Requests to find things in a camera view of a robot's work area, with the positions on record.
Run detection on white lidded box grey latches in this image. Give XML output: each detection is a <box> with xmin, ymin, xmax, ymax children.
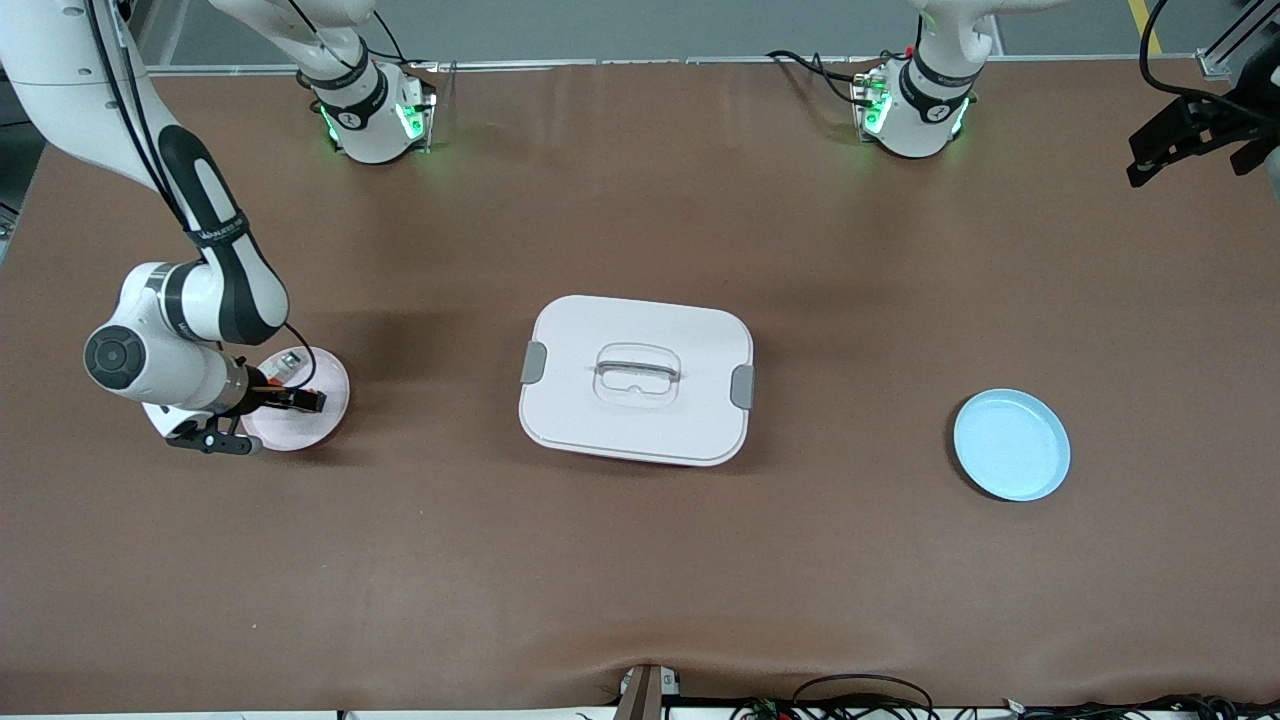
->
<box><xmin>518</xmin><ymin>294</ymin><xmax>756</xmax><ymax>468</ymax></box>

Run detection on pink round plate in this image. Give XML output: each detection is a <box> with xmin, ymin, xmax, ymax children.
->
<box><xmin>240</xmin><ymin>346</ymin><xmax>352</xmax><ymax>452</ymax></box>

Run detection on light blue round plate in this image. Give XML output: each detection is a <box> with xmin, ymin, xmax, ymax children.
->
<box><xmin>952</xmin><ymin>388</ymin><xmax>1072</xmax><ymax>503</ymax></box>

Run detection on aluminium frame profile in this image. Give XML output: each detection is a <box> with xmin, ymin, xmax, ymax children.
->
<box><xmin>1197</xmin><ymin>0</ymin><xmax>1280</xmax><ymax>81</ymax></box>

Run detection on black base power cable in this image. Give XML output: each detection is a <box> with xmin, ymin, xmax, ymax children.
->
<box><xmin>765</xmin><ymin>48</ymin><xmax>866</xmax><ymax>106</ymax></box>
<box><xmin>370</xmin><ymin>5</ymin><xmax>413</xmax><ymax>69</ymax></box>

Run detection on brown table clamp post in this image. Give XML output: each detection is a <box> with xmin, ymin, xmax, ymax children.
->
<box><xmin>612</xmin><ymin>663</ymin><xmax>663</xmax><ymax>720</ymax></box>

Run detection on black cable bundle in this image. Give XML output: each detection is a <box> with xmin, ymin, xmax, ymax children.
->
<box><xmin>730</xmin><ymin>693</ymin><xmax>1280</xmax><ymax>720</ymax></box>

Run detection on black looped cable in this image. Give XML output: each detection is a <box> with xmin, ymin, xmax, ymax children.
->
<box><xmin>790</xmin><ymin>674</ymin><xmax>938</xmax><ymax>720</ymax></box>

